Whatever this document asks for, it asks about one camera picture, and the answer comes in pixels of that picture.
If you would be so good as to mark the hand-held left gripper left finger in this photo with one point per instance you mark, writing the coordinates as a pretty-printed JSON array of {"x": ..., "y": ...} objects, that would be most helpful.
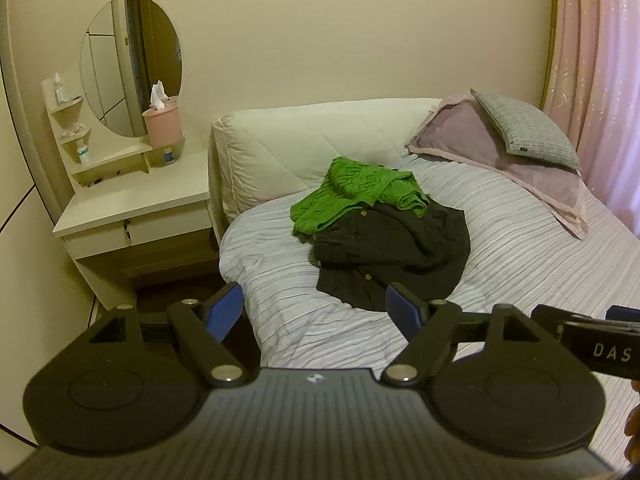
[{"x": 224, "y": 312}]

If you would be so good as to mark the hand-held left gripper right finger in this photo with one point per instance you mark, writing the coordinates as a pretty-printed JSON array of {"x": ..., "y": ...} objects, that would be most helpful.
[{"x": 402, "y": 312}]

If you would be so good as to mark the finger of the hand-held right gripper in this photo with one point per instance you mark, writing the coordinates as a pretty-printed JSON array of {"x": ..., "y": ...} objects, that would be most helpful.
[
  {"x": 550, "y": 316},
  {"x": 625, "y": 313}
]

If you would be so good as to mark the green knitted sweater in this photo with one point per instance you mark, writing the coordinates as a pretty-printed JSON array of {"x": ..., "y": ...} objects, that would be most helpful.
[{"x": 350, "y": 180}]

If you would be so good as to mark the person's right hand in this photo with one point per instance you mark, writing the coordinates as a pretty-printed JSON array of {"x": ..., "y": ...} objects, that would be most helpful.
[{"x": 634, "y": 425}]

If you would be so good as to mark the dark button-up jacket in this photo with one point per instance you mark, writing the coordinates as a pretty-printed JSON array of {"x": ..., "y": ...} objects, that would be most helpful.
[{"x": 400, "y": 250}]

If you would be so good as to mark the bed with striped white sheet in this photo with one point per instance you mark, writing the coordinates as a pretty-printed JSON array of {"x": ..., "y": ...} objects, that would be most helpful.
[{"x": 510, "y": 245}]

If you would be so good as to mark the cream table drawer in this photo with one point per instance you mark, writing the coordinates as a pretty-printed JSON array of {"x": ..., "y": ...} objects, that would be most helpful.
[{"x": 165, "y": 227}]

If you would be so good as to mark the cream dressing table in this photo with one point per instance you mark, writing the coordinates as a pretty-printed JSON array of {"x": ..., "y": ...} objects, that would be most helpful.
[{"x": 145, "y": 195}]

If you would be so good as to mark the small blue-capped jar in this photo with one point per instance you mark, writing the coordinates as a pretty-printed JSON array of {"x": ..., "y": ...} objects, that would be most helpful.
[{"x": 170, "y": 156}]

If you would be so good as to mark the purple pillow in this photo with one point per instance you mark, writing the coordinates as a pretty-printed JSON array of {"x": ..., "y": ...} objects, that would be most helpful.
[{"x": 460, "y": 140}]

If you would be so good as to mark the cream quilted headboard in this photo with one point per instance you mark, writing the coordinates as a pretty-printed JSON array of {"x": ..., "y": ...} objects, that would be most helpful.
[{"x": 300, "y": 145}]

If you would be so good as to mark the grey pillow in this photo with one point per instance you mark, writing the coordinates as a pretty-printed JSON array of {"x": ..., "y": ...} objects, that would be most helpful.
[{"x": 525, "y": 125}]

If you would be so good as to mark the pink tissue holder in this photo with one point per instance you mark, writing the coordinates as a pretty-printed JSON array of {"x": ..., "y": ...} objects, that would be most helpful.
[{"x": 162, "y": 125}]

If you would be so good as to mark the small white bottle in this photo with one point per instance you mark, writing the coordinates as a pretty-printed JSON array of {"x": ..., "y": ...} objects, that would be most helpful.
[{"x": 83, "y": 152}]

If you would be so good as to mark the white tissue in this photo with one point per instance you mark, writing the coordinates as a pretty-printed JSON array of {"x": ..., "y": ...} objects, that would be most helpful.
[{"x": 158, "y": 94}]

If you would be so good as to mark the pink curtain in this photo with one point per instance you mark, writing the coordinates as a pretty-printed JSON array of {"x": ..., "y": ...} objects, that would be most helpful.
[{"x": 600, "y": 60}]

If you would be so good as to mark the oval mirror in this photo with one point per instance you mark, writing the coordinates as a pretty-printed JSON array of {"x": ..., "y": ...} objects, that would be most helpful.
[{"x": 120, "y": 60}]

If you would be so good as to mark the clear bottle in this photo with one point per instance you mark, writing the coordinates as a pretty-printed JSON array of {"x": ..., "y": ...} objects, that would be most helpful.
[{"x": 60, "y": 89}]

